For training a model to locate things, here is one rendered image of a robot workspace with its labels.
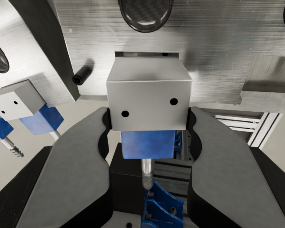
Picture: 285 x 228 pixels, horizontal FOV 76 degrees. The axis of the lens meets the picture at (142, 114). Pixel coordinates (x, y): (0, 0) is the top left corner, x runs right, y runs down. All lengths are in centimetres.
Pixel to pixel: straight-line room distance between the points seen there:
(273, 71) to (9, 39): 27
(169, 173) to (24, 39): 44
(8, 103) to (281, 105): 36
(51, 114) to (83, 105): 116
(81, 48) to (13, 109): 14
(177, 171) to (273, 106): 32
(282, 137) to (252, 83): 141
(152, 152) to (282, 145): 154
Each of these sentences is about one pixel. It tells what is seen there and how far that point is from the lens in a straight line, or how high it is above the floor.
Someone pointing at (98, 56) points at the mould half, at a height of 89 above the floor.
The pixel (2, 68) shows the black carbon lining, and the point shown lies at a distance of 29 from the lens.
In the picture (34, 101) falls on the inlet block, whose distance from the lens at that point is 27.
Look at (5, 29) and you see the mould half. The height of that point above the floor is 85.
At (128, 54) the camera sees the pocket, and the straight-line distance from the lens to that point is 19.
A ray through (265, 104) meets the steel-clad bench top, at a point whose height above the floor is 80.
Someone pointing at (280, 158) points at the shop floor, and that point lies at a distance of 177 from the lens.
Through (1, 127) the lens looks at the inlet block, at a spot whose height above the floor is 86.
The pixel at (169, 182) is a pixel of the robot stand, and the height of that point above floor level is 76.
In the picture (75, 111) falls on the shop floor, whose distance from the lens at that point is 152.
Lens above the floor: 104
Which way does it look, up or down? 51 degrees down
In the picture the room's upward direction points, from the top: 166 degrees counter-clockwise
